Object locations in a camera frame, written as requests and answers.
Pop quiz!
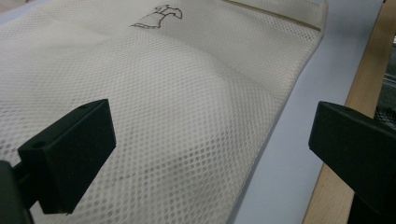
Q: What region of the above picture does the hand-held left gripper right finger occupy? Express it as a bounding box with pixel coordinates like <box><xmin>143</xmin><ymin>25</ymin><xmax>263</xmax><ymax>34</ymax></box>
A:
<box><xmin>307</xmin><ymin>100</ymin><xmax>396</xmax><ymax>224</ymax></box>

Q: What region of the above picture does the white mesh laundry bag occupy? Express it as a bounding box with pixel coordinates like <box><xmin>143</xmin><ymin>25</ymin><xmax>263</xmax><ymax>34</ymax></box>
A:
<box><xmin>0</xmin><ymin>0</ymin><xmax>329</xmax><ymax>224</ymax></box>

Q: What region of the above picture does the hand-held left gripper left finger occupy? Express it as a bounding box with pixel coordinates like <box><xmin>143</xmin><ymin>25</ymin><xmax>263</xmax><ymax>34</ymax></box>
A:
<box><xmin>12</xmin><ymin>98</ymin><xmax>118</xmax><ymax>216</ymax></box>

